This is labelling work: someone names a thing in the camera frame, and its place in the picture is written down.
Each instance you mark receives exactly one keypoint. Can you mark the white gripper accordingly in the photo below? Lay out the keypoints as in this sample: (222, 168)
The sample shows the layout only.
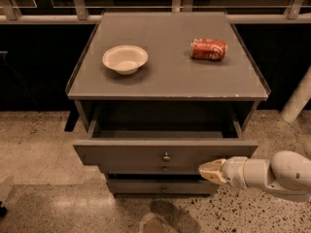
(233, 172)

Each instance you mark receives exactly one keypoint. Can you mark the grey top drawer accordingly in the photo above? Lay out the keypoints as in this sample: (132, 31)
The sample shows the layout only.
(143, 144)

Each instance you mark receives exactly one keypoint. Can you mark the grey drawer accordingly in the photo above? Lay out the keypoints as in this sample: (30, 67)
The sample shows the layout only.
(143, 144)
(173, 170)
(160, 187)

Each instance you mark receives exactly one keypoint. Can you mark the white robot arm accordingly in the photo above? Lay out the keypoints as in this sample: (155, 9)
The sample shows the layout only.
(286, 175)

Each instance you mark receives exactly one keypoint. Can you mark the grey drawer cabinet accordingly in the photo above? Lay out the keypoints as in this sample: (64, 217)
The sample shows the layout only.
(172, 87)

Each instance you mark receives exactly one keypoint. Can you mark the grey bottom drawer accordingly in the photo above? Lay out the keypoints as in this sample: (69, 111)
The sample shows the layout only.
(160, 187)

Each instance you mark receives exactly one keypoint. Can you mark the grey middle drawer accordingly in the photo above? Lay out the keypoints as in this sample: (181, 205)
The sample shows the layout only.
(173, 170)

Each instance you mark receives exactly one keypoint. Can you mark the red soda can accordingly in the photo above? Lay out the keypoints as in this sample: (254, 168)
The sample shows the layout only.
(208, 49)

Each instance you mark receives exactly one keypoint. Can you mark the white paper bowl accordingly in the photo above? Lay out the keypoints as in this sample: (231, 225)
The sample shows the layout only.
(125, 60)

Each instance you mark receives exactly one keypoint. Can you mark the metal window railing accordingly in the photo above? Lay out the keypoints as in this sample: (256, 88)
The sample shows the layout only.
(11, 12)

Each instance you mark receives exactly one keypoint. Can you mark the white cylindrical post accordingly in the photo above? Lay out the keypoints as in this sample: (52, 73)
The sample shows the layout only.
(299, 99)

